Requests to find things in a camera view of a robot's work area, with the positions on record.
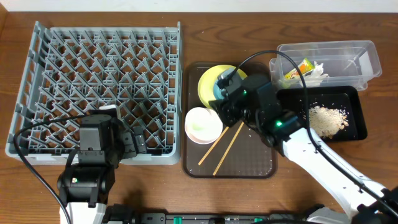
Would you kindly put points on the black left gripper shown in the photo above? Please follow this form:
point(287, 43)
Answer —
point(134, 142)

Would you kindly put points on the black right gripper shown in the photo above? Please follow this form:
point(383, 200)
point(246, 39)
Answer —
point(224, 109)

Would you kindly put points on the light blue cup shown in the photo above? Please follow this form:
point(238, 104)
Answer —
point(234, 84)

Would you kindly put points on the white pink-rimmed bowl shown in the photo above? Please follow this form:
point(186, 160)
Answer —
point(202, 125)

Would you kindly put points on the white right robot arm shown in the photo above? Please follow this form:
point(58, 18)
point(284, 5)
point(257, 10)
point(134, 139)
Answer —
point(362, 199)

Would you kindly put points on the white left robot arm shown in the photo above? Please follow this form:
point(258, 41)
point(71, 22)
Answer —
point(89, 173)

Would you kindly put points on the pile of rice waste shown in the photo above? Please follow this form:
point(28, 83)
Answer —
point(327, 122)

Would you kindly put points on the black waste tray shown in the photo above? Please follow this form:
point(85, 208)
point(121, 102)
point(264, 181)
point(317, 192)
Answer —
point(345, 99)

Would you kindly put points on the grey plastic dishwasher rack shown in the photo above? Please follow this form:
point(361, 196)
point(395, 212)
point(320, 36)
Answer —
point(72, 70)

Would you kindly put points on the clear plastic waste bin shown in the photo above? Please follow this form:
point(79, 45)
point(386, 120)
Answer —
point(348, 63)

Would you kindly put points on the right wooden chopstick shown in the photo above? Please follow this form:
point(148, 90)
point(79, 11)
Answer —
point(228, 149)

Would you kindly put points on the wooden chopstick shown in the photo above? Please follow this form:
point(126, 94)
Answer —
point(213, 146)
point(228, 149)

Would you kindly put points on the yellow plate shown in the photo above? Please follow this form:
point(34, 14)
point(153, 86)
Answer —
point(207, 82)

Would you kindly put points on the dark brown serving tray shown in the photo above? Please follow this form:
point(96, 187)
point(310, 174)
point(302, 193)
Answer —
point(248, 157)

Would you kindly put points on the yellow orange snack wrapper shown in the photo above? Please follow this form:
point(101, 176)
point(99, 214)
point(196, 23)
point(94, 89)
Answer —
point(304, 67)

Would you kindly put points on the crumpled white tissue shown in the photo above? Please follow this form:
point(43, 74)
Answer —
point(316, 76)

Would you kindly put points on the left wooden chopstick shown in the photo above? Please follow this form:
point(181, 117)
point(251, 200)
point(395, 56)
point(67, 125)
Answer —
point(213, 146)

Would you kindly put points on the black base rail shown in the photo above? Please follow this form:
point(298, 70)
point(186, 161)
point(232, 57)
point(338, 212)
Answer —
point(199, 218)

